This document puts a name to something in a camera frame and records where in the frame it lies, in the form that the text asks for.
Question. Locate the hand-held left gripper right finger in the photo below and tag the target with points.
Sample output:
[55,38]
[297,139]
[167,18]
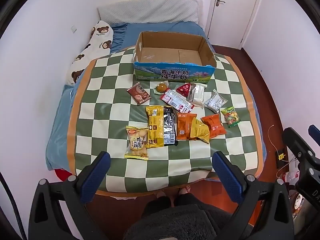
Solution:
[225,172]

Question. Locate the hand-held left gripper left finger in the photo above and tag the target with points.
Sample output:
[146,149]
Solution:
[100,172]

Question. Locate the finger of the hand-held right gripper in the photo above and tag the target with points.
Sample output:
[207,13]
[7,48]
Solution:
[295,140]
[314,132]

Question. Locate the small yellow snack packet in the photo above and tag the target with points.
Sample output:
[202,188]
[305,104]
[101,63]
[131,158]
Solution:
[200,131]

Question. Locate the brown snack packet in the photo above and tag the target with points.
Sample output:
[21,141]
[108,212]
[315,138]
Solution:
[138,93]

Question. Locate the printed cardboard box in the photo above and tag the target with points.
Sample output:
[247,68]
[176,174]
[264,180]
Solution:
[172,73]

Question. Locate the plastic bottle red label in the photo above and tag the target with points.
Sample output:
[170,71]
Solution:
[291,176]

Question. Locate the red cloth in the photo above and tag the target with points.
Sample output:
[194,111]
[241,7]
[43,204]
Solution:
[61,174]

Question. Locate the person's right foot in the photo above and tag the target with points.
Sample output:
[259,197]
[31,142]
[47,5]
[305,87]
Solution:
[184,191]

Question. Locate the person's foot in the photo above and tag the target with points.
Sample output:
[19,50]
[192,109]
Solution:
[184,191]
[163,195]

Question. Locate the egg biscuit packet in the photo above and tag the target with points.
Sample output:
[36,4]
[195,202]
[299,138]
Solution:
[136,142]

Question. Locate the orange snack packet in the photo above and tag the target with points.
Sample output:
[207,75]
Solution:
[215,126]
[183,127]

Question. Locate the green candy packet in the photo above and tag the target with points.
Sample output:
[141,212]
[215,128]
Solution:
[230,117]

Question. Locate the blue bed sheet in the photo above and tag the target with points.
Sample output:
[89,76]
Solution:
[57,130]

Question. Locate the person's left foot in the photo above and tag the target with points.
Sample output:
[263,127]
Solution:
[163,195]

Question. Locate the person's dark fleece pants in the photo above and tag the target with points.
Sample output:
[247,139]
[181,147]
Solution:
[175,217]

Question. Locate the green white checkered blanket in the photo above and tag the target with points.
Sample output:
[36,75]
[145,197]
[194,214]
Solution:
[112,105]

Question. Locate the long yellow snack packet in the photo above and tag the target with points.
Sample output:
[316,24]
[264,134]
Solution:
[154,127]

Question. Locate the white silver printed packet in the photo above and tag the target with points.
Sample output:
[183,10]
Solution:
[215,101]

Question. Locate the black snack packet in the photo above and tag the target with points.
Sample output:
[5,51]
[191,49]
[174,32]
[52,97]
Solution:
[169,122]

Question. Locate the plain white snack packet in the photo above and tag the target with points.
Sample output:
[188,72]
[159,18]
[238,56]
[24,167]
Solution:
[197,96]

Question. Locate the long red white packet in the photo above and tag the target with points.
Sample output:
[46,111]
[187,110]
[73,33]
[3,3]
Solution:
[176,101]

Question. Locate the red snack packet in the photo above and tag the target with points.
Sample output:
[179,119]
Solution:
[183,90]

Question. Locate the packaged braised egg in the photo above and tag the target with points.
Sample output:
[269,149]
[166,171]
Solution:
[161,88]

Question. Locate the bear print pillow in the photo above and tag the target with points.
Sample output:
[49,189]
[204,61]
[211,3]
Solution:
[97,42]

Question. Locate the white door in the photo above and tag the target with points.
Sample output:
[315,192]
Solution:
[232,12]

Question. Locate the grey white pillow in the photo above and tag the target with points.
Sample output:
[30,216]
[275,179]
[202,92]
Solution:
[150,10]

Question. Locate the white wall switch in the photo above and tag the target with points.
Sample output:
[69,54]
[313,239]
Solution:
[73,29]

